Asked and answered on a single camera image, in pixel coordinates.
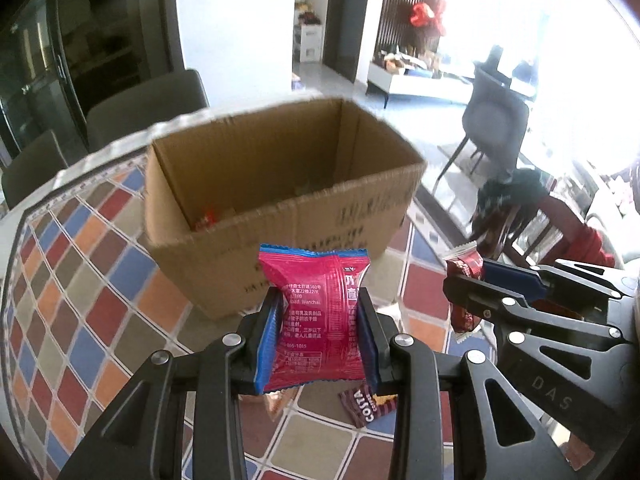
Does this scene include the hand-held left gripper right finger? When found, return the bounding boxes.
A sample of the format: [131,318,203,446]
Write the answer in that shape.
[356,287,566,480]

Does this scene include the brown wooden chair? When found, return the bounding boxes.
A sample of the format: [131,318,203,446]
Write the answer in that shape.
[470,195,616,271]

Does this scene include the small red candy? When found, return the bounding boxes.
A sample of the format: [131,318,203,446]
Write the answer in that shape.
[195,205,219,231]

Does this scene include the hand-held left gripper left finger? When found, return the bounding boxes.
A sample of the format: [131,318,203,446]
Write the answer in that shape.
[57,285,286,480]

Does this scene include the dark hallway door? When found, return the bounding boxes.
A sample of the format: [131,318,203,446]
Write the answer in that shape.
[322,0,373,83]

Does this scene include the brown cardboard box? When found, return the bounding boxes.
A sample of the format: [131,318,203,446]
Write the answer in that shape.
[144,97,427,320]

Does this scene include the red cloth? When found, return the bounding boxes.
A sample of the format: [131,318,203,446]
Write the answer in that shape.
[555,200,619,268]

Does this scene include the dark glass sliding door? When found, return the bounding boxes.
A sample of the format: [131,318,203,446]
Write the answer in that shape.
[0,0,186,161]

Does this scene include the dark red striped packet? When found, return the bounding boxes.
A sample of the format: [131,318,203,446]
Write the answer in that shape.
[338,382,398,428]

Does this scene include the white storage shelf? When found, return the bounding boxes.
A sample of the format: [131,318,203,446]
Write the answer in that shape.
[295,0,323,63]

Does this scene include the red snack packet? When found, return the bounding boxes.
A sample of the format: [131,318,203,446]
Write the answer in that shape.
[445,242,486,344]

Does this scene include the white low cabinet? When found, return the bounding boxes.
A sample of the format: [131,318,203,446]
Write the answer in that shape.
[366,57,476,108]

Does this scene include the grey chair with thin legs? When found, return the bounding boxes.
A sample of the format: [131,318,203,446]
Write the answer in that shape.
[432,60,531,196]

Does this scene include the pink snack packet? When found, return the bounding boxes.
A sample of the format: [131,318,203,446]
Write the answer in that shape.
[257,243,373,394]

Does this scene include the red flower decoration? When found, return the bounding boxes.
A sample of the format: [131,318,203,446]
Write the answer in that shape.
[410,0,447,38]

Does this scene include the dark green cloth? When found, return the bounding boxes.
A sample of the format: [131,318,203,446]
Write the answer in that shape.
[475,169,551,241]

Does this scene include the grey dining chair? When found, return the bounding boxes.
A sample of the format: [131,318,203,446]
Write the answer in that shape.
[0,130,71,211]
[87,69,210,153]

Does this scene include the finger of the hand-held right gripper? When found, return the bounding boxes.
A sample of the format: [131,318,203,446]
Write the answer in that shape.
[442,275,630,345]
[482,258,640,304]

